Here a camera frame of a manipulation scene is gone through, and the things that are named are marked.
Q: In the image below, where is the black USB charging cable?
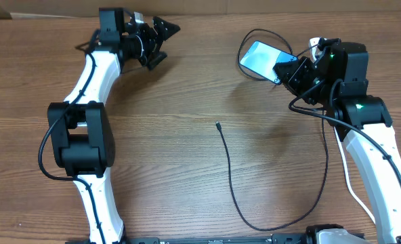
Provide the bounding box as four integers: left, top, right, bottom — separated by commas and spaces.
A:
215, 28, 329, 232

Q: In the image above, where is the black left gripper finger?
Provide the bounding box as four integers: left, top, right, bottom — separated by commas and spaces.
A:
146, 52, 167, 70
152, 16, 181, 41

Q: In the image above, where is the black smartphone with blue screen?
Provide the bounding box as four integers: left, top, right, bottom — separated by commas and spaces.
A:
239, 41, 297, 85

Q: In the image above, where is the white power strip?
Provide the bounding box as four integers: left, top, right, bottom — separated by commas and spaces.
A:
309, 37, 324, 62

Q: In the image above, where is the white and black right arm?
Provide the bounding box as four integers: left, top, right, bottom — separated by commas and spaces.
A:
272, 39, 401, 243

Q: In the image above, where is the white power strip cord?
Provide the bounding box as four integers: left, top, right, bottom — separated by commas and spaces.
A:
332, 127, 377, 224

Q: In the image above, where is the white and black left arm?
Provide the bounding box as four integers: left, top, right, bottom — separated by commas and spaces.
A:
38, 7, 181, 243

